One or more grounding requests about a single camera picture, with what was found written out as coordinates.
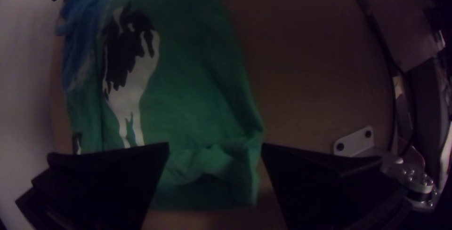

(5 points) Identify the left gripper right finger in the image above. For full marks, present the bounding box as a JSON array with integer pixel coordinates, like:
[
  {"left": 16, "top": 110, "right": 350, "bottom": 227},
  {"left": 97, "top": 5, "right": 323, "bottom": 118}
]
[{"left": 260, "top": 142, "right": 412, "bottom": 230}]

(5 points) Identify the blue and green t-shirt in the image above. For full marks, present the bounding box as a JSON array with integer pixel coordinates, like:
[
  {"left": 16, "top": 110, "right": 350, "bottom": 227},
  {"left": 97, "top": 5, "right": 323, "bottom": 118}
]
[{"left": 54, "top": 0, "right": 266, "bottom": 212}]

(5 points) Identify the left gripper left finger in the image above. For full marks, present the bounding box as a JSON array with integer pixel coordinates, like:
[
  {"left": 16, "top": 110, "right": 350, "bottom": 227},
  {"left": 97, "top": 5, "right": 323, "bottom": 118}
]
[{"left": 15, "top": 142, "right": 170, "bottom": 230}]

